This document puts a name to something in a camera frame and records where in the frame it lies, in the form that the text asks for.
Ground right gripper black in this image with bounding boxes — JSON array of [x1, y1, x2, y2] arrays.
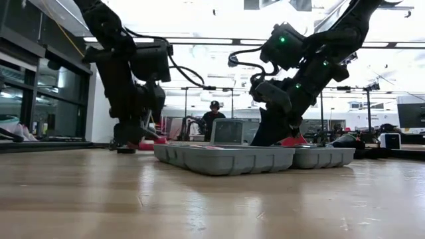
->
[[250, 56, 350, 147]]

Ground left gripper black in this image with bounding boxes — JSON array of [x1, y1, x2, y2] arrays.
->
[[97, 42, 174, 155]]

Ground grey plastic tool case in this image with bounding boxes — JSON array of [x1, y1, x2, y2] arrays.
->
[[153, 142, 357, 177]]

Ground person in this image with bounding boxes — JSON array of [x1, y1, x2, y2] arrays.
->
[[201, 100, 227, 142]]

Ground black background tripod stand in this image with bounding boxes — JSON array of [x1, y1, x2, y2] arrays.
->
[[363, 82, 381, 143]]

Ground white black small box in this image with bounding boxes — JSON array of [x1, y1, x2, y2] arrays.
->
[[380, 131, 403, 150]]

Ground white green bundle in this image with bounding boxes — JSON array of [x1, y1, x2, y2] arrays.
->
[[0, 115, 39, 145]]

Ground black wide monitor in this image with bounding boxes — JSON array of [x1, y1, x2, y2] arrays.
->
[[396, 102, 425, 129]]

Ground yellow hanging cable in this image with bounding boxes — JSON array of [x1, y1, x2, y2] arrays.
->
[[42, 1, 86, 58]]

